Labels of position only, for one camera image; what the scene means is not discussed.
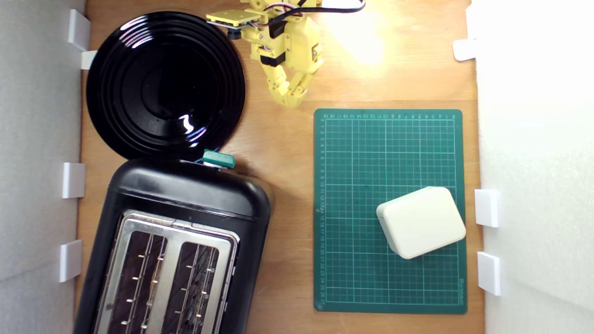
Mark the green toaster lever knob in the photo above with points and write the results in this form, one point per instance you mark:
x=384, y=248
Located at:
x=219, y=158

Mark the black two-slot toaster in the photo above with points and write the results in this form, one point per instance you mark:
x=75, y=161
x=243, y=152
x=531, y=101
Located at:
x=185, y=190

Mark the green cutting mat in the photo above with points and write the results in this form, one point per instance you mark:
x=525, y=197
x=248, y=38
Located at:
x=362, y=162

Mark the black round plate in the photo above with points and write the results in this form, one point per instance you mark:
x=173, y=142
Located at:
x=139, y=93

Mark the white block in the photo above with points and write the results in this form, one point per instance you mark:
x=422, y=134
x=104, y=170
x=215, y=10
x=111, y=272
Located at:
x=420, y=222

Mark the yellow gripper camera mount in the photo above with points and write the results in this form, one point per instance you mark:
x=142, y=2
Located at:
x=232, y=18

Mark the white wall clip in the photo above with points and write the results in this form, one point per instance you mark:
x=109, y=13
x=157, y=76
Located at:
x=489, y=273
x=464, y=49
x=70, y=260
x=88, y=59
x=74, y=180
x=79, y=30
x=487, y=207

